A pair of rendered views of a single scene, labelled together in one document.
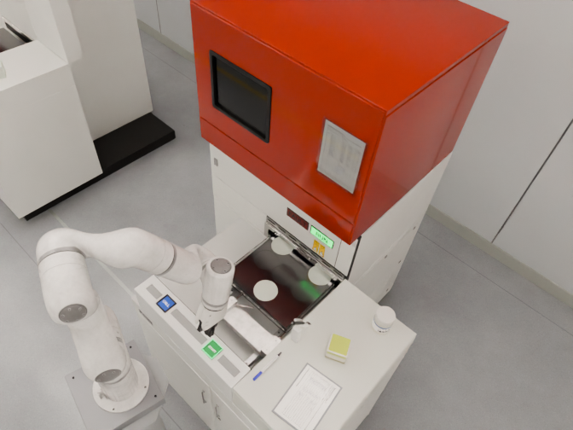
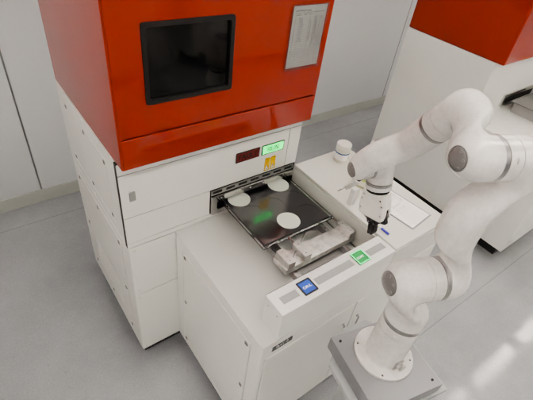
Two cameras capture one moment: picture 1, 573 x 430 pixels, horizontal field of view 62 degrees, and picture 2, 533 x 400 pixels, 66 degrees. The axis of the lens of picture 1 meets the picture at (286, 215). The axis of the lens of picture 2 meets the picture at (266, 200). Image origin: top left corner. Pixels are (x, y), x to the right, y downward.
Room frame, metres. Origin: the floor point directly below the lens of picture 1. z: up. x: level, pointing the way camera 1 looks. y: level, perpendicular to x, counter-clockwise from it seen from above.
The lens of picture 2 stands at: (0.89, 1.32, 2.05)
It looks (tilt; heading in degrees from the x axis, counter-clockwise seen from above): 40 degrees down; 280
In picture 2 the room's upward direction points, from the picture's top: 8 degrees clockwise
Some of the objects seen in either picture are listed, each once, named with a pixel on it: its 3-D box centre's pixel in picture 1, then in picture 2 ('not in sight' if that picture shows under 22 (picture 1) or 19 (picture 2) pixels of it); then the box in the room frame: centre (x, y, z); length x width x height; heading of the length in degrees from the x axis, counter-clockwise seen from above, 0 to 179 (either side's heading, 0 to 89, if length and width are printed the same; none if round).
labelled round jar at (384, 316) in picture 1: (383, 320); (342, 151); (0.87, -0.40, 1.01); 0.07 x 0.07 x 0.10
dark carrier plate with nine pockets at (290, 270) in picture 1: (283, 275); (273, 205); (1.10, -0.02, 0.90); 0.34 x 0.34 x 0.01; 52
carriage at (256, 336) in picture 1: (240, 322); (315, 248); (0.88, 0.13, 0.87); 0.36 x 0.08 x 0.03; 52
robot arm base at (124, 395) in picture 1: (117, 375); (392, 336); (0.58, 0.51, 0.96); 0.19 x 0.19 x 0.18
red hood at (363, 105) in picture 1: (338, 85); (181, 27); (1.57, -0.15, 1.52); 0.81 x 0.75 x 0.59; 52
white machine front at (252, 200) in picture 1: (275, 212); (219, 178); (1.33, 0.05, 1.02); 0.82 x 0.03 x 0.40; 52
